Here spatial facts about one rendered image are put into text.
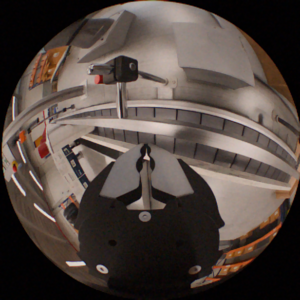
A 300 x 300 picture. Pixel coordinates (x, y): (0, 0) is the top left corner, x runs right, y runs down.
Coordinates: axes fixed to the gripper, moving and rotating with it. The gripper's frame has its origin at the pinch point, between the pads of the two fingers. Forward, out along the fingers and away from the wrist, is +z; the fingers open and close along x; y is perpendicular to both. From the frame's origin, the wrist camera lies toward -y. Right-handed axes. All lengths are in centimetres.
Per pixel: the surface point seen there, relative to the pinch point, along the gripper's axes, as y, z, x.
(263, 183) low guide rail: 3.4, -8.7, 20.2
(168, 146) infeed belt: 3.0, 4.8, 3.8
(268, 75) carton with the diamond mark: -17.1, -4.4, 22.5
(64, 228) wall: 399, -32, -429
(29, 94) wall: -283, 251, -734
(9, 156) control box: -6, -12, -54
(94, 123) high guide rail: -2.9, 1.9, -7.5
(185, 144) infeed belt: 1.9, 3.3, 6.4
